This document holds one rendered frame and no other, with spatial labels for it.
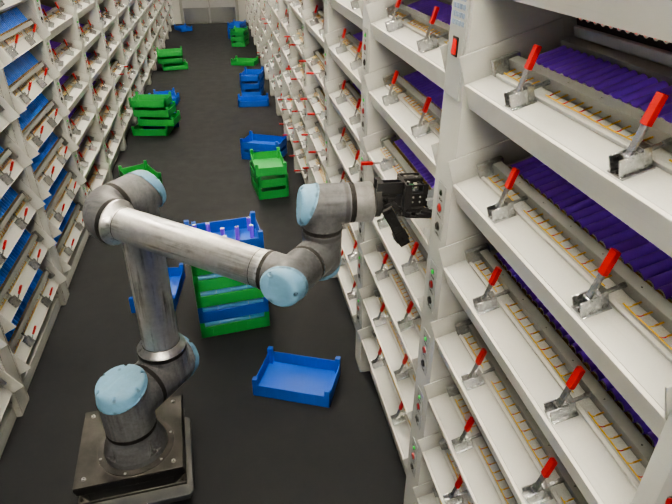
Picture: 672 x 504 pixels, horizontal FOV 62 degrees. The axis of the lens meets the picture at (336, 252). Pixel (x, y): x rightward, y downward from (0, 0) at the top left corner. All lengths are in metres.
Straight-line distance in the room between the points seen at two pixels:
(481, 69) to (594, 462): 0.65
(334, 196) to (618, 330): 0.66
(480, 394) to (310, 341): 1.36
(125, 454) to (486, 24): 1.51
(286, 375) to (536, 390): 1.48
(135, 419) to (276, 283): 0.79
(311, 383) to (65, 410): 0.92
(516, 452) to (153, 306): 1.08
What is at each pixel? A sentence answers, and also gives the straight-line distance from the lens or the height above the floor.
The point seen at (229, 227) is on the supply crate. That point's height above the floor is 0.42.
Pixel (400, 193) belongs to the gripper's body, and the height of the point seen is 1.04.
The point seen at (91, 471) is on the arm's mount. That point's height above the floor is 0.14.
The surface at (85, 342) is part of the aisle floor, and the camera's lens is 2.67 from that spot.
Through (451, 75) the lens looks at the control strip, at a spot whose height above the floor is 1.32.
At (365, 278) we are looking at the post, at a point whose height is 0.45.
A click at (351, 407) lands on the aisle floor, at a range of 2.17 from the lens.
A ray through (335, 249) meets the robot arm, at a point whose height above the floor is 0.93.
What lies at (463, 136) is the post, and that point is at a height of 1.22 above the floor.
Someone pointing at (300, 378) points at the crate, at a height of 0.00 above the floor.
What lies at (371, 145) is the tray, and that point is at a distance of 1.80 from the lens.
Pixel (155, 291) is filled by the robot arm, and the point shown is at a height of 0.65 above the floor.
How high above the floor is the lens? 1.56
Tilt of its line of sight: 31 degrees down
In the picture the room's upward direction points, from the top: straight up
